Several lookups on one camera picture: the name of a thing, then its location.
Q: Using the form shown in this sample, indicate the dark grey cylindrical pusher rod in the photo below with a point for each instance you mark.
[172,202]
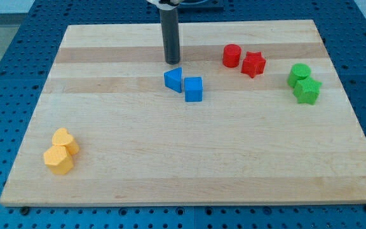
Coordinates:
[170,34]

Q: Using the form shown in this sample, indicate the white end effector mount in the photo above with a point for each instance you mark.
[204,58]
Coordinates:
[165,4]

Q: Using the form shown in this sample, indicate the red star block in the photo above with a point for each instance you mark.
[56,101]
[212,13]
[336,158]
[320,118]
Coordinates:
[253,64]

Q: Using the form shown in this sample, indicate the green star block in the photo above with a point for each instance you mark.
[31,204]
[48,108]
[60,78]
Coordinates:
[307,90]

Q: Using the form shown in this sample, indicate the blue triangle block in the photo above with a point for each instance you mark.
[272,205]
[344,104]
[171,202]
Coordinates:
[173,79]

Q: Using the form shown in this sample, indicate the blue cube block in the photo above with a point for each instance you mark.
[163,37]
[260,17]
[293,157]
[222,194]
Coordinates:
[193,87]

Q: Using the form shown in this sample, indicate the red cylinder block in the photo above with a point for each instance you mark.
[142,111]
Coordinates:
[231,55]

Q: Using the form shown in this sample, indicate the wooden board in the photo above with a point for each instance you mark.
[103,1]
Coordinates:
[248,142]

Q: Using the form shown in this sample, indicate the green cylinder block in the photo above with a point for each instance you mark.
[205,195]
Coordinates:
[298,71]

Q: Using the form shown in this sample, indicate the yellow heart block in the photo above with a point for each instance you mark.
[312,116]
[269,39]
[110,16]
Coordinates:
[62,137]

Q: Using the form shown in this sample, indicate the yellow hexagon block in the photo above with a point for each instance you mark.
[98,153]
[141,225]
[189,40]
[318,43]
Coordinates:
[58,160]

